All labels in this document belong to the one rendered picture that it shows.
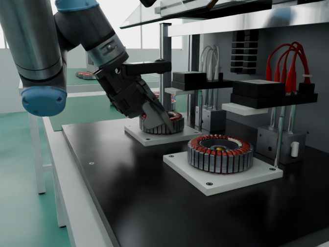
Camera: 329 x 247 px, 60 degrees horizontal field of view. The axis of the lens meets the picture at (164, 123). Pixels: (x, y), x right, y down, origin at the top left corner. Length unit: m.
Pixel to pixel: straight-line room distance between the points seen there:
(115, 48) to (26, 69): 0.19
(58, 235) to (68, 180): 1.21
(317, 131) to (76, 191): 0.50
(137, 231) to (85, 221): 0.10
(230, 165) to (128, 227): 0.19
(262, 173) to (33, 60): 0.40
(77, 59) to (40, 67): 4.66
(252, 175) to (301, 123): 0.26
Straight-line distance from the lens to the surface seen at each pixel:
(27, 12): 0.45
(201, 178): 0.45
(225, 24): 0.64
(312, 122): 0.69
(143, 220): 0.37
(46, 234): 1.79
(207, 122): 0.75
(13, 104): 5.18
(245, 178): 0.47
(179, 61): 5.81
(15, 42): 0.48
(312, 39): 0.69
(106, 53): 0.61
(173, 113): 0.72
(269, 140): 0.59
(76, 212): 0.45
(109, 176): 0.49
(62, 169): 0.60
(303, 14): 0.50
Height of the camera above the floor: 0.98
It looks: 14 degrees down
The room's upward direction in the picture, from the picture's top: straight up
